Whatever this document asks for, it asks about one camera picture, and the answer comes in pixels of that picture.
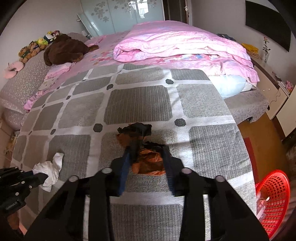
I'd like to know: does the orange black wrapper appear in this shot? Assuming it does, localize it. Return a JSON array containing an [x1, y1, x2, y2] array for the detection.
[[116, 123, 166, 176]]

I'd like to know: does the person left hand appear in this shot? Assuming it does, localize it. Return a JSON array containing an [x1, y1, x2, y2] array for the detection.
[[7, 212, 27, 235]]

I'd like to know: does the grey checkered blanket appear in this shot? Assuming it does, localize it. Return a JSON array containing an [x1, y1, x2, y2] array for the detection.
[[13, 64, 268, 240]]

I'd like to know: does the light blue pillow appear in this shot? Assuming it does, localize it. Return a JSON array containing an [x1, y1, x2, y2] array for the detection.
[[209, 75, 253, 99]]

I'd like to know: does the red plastic basket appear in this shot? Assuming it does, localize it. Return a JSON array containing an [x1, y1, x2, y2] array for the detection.
[[255, 170, 290, 238]]

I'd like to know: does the pink floral bed sheet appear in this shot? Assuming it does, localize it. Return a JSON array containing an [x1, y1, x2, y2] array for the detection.
[[23, 31, 130, 112]]

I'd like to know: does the pink plush toy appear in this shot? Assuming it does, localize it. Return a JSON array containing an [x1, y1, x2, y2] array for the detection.
[[4, 61, 24, 79]]

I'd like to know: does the pink folded quilt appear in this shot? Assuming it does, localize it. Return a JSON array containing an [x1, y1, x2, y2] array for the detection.
[[113, 21, 259, 84]]

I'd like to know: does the white tall cabinet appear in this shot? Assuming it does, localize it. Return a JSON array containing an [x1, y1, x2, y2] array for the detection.
[[276, 89, 296, 137]]

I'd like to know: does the small plush toys group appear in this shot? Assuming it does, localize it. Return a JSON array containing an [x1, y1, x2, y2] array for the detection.
[[18, 30, 60, 64]]

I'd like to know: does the white low desk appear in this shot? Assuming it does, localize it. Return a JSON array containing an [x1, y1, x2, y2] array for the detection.
[[251, 56, 290, 120]]

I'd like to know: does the brown plush bear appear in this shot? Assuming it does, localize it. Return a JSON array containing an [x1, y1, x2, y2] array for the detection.
[[44, 34, 99, 66]]

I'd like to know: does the yellow folded cloth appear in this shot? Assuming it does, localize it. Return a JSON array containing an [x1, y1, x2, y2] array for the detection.
[[241, 43, 259, 54]]

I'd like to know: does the glass sliding wardrobe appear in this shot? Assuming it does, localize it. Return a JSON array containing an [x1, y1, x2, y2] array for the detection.
[[78, 0, 165, 37]]

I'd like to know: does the black wall television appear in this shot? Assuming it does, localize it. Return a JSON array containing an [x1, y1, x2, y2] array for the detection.
[[245, 1, 291, 52]]

